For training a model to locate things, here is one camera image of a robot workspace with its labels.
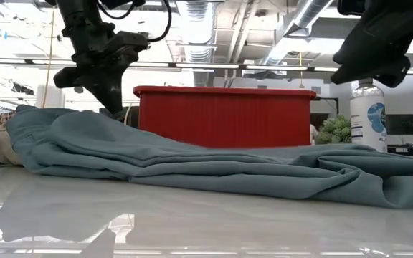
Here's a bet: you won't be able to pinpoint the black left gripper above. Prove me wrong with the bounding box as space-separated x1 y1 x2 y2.
53 21 130 115

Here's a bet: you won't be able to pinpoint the ribbed silver round duct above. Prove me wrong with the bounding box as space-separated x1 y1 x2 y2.
177 0 217 87

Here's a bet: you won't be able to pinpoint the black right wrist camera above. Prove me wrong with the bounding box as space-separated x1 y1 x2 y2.
337 0 367 16

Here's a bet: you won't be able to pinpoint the teal grey shirt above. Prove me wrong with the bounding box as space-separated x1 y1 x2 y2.
5 104 413 209

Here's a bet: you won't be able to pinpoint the silver ventilation duct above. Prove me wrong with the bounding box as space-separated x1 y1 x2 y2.
263 0 335 65

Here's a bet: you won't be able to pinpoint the small potted succulent plant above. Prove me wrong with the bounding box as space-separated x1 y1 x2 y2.
315 114 353 145

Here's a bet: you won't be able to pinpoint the long ceiling light strip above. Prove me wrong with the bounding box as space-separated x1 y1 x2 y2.
0 57 413 76

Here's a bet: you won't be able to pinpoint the black wall monitor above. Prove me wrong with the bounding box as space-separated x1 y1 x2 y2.
386 113 413 136

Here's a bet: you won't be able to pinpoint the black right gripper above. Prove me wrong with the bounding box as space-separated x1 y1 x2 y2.
330 0 413 89

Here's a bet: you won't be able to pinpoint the clear spray bottle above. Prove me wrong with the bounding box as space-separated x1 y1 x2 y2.
349 77 389 153

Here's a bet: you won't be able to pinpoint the yellow cable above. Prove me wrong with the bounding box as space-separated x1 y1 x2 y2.
123 102 134 126

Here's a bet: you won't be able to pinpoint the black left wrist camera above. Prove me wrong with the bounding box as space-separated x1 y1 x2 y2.
115 31 150 54

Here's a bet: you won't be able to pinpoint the brown patterned cloth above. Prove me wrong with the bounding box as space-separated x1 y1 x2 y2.
0 110 16 133

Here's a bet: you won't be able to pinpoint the black monitor stand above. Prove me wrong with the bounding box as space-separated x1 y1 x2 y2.
388 121 413 157

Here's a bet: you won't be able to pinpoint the beige shorts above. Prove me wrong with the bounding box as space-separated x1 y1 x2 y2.
0 130 23 166

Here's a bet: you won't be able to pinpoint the red plastic laundry bin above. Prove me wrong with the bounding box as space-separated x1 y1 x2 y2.
133 85 317 148

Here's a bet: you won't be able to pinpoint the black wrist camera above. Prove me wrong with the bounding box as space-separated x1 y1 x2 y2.
337 0 367 16
115 31 150 54

